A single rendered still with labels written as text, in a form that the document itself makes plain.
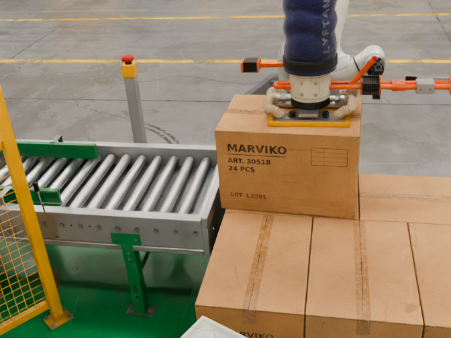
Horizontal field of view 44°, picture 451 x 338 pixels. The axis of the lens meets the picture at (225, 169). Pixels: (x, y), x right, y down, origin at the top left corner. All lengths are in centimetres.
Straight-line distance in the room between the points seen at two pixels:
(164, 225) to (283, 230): 52
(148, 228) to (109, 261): 78
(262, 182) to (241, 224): 20
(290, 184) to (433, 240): 62
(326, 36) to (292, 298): 102
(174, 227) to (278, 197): 47
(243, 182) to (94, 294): 107
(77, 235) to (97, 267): 58
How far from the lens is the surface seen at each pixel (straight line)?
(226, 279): 217
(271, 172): 240
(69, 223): 265
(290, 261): 224
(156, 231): 250
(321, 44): 227
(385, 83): 243
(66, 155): 316
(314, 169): 236
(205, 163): 292
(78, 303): 303
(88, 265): 325
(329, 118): 236
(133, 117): 320
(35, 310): 286
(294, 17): 224
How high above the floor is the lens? 197
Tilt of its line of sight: 30 degrees down
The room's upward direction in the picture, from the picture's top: 4 degrees counter-clockwise
